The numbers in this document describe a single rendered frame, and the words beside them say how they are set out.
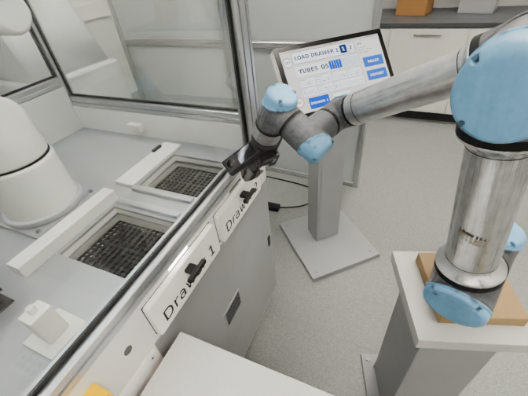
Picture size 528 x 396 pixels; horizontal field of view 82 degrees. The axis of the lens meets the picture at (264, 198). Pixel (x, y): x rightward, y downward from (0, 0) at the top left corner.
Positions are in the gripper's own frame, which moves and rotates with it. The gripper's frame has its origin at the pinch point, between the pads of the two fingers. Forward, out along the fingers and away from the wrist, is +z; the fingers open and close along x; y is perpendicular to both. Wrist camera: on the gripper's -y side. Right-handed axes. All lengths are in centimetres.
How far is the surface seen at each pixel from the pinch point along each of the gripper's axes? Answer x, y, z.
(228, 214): -7.4, -9.0, 4.6
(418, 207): -39, 144, 78
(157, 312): -23.8, -38.7, -2.3
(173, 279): -18.9, -32.5, -3.3
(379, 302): -68, 63, 68
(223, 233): -11.4, -12.5, 7.2
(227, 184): 0.0, -6.0, -0.6
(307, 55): 39, 54, -5
